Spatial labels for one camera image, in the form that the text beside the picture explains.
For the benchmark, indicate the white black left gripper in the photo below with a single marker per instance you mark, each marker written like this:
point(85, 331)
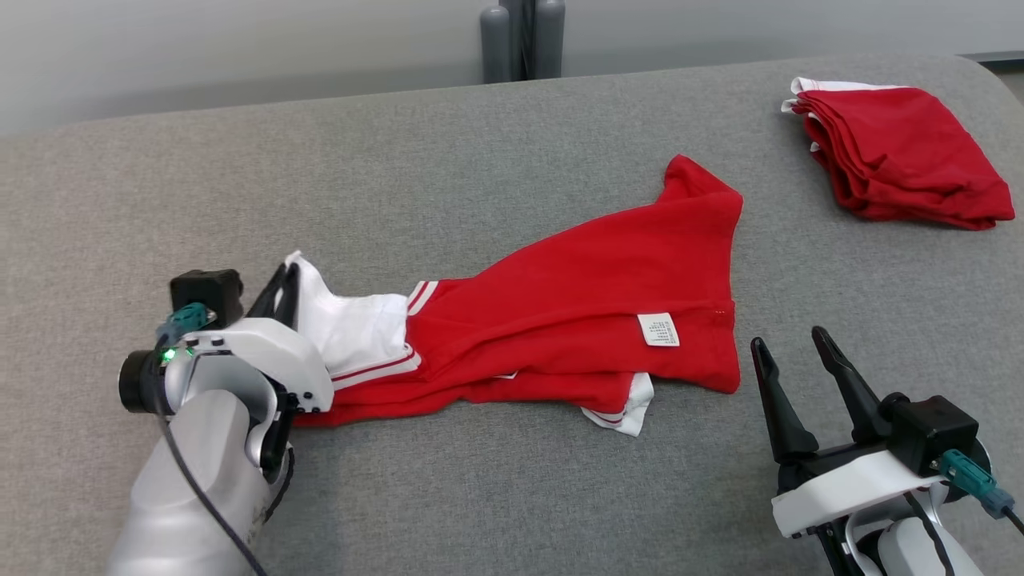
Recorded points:
point(264, 348)

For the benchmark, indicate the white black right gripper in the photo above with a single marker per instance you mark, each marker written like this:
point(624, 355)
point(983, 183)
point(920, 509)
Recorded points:
point(848, 484)

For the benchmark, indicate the red white basketball jersey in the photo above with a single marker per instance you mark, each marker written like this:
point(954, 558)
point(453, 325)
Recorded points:
point(576, 304)

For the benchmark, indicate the red shorts with white trim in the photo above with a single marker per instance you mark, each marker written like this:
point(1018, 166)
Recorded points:
point(904, 152)

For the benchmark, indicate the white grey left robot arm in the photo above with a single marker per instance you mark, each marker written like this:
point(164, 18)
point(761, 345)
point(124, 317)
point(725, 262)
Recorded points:
point(192, 480)

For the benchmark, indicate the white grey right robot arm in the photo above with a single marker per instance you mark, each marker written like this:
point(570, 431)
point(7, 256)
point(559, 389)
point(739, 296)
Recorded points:
point(912, 552)

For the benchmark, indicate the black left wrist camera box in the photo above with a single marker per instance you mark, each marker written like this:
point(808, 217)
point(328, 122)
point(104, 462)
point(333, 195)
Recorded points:
point(206, 292)

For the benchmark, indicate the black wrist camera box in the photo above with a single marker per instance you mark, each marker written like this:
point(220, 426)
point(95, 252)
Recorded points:
point(928, 432)
point(206, 292)

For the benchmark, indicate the teal left camera connector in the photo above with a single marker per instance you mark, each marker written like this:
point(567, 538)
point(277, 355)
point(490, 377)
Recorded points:
point(188, 318)

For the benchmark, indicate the teal camera connector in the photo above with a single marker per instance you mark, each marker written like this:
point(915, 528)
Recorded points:
point(968, 478)
point(188, 318)

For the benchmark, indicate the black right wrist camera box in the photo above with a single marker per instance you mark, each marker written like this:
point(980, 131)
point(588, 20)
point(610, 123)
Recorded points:
point(928, 432)

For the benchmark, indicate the teal right camera connector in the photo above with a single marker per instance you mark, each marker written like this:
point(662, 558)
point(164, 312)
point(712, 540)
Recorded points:
point(968, 478)

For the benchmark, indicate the grey partition post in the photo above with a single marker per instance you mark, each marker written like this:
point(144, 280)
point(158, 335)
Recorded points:
point(494, 44)
point(550, 36)

